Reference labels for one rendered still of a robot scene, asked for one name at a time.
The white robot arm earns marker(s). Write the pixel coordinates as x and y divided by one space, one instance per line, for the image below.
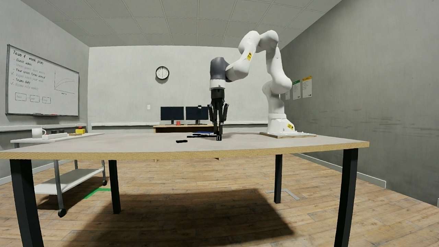
221 72

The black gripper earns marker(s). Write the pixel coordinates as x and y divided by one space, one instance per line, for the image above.
217 101

